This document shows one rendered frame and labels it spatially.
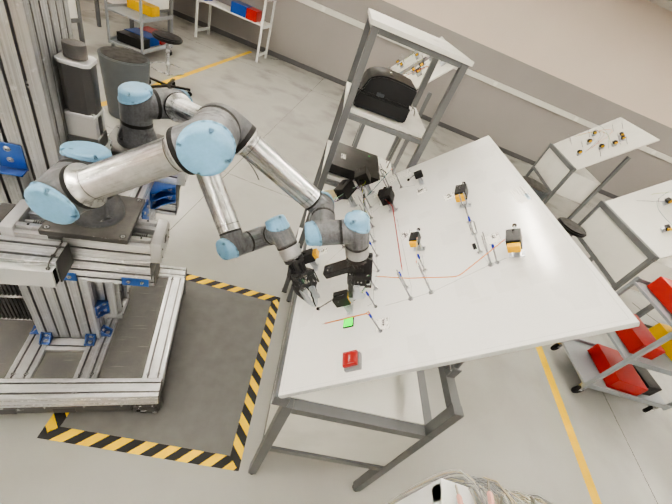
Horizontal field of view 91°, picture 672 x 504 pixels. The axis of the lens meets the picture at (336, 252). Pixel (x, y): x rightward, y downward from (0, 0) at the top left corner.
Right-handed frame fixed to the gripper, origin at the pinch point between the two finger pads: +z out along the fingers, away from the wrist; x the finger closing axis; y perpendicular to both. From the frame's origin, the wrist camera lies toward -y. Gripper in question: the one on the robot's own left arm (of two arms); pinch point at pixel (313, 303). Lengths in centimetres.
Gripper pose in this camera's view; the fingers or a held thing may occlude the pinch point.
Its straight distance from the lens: 125.9
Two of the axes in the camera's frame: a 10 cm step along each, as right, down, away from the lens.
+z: 3.9, 8.8, 2.7
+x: 8.1, -4.7, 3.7
